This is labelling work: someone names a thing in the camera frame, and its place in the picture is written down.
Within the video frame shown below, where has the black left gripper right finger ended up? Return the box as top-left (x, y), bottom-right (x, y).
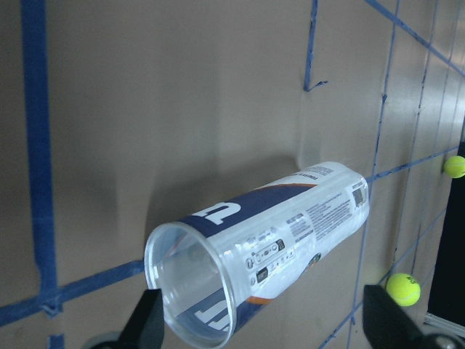
top-left (363, 285), bottom-right (436, 348)

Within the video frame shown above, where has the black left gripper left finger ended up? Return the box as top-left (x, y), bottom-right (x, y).
top-left (115, 289), bottom-right (164, 348)

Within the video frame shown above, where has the white blue tennis ball can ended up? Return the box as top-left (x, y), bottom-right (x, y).
top-left (144, 161), bottom-right (369, 348)

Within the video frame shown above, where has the tennis ball right foreground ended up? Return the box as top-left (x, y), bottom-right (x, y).
top-left (386, 273), bottom-right (421, 307)

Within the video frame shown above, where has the tennis ball near right base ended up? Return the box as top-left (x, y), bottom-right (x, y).
top-left (443, 156), bottom-right (465, 179)

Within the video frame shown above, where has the brown paper table mat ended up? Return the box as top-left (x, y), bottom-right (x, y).
top-left (1, 1), bottom-right (464, 348)

